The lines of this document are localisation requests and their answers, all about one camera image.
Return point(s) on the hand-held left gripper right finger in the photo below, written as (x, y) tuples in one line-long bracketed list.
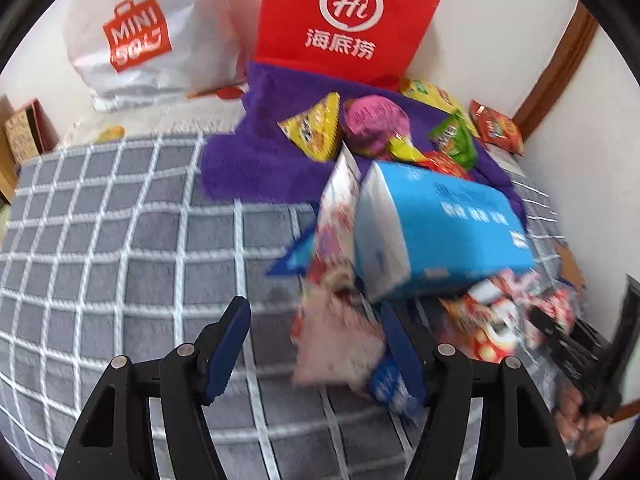
[(402, 355)]

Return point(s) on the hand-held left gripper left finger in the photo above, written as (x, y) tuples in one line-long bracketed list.
[(227, 355)]

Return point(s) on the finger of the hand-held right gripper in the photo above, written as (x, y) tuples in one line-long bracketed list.
[(560, 345), (625, 335)]

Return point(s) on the small blue snack packet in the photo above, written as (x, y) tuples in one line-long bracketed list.
[(387, 385)]

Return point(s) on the plain pink snack packet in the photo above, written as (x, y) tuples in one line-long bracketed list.
[(335, 340)]

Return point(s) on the pink panda snack packet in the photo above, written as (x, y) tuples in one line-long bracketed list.
[(490, 325)]

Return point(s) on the blue tissue pack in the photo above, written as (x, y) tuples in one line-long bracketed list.
[(440, 230)]

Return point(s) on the red snack packet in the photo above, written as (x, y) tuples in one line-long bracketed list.
[(442, 164)]

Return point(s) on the green snack packet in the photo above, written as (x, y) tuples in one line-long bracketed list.
[(455, 142)]

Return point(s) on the magenta snack packet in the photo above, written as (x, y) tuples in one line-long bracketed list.
[(372, 122)]

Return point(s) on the yellow snack packet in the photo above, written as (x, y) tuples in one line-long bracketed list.
[(312, 127)]

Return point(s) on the person's right hand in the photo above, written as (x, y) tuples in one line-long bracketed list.
[(575, 420)]

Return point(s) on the grey checkered blanket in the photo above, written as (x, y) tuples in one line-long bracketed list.
[(125, 260)]

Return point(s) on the purple towel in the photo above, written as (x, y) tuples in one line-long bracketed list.
[(250, 160)]

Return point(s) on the orange chip bag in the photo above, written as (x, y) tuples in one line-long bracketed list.
[(497, 127)]

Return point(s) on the yellow chip bag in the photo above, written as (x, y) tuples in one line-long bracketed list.
[(430, 95)]

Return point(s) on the patterned brown box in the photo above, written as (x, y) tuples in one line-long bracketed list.
[(25, 130)]

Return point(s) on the white plastic shopping bag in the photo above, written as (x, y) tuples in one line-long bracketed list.
[(200, 35)]

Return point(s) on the red paper bag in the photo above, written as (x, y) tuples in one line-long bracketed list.
[(300, 20)]

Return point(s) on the brown wooden door frame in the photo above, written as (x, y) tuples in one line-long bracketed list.
[(560, 65)]

